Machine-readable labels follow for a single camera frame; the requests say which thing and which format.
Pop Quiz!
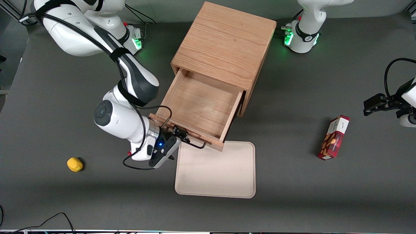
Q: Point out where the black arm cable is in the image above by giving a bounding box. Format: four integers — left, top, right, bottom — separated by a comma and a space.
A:
19, 0, 173, 171
384, 58, 416, 98

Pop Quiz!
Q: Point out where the black right base cable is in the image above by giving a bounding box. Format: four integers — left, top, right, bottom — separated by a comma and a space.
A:
124, 4, 157, 40

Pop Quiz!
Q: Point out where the yellow lemon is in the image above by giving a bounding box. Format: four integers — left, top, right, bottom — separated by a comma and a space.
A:
67, 157, 84, 172

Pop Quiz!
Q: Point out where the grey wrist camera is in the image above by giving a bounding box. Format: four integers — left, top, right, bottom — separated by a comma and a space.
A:
147, 136, 181, 169
398, 110, 416, 128

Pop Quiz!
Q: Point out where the black floor cable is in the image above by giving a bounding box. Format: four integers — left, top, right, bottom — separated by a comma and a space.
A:
0, 205, 77, 234

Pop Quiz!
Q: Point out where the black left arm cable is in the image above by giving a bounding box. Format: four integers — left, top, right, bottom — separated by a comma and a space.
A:
384, 58, 416, 98

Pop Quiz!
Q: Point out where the wooden drawer with black handle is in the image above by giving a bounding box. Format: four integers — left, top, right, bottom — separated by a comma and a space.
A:
149, 68, 245, 152

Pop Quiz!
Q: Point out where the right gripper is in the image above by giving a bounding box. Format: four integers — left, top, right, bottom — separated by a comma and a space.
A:
155, 125, 191, 147

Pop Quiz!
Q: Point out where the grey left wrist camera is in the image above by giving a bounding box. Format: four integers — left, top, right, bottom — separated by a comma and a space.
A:
398, 110, 416, 128

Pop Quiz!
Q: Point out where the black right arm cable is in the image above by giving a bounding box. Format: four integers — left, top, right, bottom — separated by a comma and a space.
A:
19, 0, 173, 171

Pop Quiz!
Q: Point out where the black left base cable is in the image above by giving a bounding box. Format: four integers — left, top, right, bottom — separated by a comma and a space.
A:
276, 10, 303, 35

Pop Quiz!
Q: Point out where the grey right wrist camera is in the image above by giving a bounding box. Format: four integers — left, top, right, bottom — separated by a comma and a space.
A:
147, 136, 181, 169

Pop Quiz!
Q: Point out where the red snack box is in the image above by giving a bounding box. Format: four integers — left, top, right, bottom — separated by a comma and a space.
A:
317, 115, 351, 161

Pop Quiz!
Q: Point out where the beige plastic tray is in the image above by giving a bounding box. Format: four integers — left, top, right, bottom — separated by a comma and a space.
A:
175, 140, 256, 199

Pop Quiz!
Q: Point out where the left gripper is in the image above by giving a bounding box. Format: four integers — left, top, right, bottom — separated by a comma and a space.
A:
363, 77, 416, 119

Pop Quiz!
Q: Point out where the wooden drawer cabinet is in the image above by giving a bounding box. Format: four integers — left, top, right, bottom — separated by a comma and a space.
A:
171, 1, 277, 118

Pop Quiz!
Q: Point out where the black base cable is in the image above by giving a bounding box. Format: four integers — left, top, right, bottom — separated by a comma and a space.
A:
276, 10, 303, 35
124, 4, 157, 40

